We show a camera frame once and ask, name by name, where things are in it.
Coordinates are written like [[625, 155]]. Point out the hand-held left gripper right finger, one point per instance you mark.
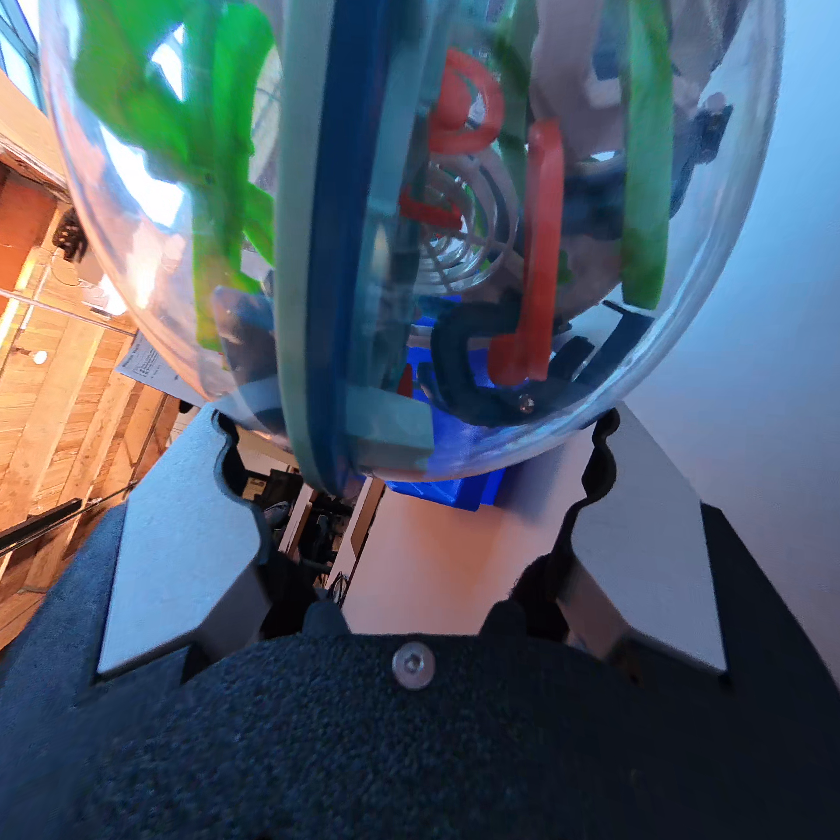
[[649, 564]]

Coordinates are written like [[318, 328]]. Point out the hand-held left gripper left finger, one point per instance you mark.
[[184, 558]]

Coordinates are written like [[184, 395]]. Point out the clear plastic maze ball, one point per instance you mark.
[[341, 262]]

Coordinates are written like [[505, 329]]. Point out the white paper notice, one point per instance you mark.
[[148, 371]]

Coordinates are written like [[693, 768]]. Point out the blue plastic bin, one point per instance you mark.
[[459, 495]]

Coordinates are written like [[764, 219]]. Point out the black ceiling spotlight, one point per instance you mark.
[[69, 236]]

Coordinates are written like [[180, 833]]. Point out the black metal rail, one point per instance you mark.
[[39, 525]]

